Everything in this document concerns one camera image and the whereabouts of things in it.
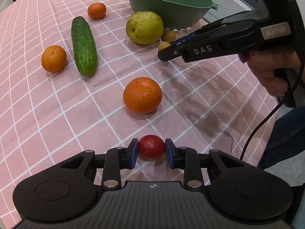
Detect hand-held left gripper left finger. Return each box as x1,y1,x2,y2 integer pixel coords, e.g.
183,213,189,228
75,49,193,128
59,138,139,188

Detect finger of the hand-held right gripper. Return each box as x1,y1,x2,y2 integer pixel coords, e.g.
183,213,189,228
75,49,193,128
157,43,184,63
170,19,225,46

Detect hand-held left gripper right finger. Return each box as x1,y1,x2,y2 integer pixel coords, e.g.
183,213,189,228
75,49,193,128
165,138,250,188

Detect small red tomato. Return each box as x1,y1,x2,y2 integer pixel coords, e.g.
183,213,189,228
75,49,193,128
138,135,166,160

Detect person's right hand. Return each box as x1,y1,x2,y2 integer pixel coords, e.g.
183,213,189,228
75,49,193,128
238,50,303,97

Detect small brown longan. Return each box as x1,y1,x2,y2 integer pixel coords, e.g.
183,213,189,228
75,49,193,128
158,41,171,52
162,29,177,42

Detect yellow-green pear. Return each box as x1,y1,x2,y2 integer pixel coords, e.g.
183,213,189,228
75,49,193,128
126,11,164,45

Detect green plastic bowl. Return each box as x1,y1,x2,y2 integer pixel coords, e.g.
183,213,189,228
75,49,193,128
126,0,218,29

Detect large orange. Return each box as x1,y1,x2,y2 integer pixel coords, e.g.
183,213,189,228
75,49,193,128
123,77,163,114

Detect small mandarin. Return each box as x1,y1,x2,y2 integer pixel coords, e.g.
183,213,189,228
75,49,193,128
41,45,67,73
87,2,107,19

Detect green cucumber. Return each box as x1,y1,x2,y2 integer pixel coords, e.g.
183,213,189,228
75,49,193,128
71,16,98,77

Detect pink checked tablecloth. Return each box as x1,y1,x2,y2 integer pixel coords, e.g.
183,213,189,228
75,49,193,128
0,0,280,223

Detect person's blue jeans leg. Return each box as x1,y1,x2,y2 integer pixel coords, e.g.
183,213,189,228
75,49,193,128
257,106,305,172

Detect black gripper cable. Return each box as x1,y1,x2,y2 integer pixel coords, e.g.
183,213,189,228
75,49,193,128
239,62,305,161

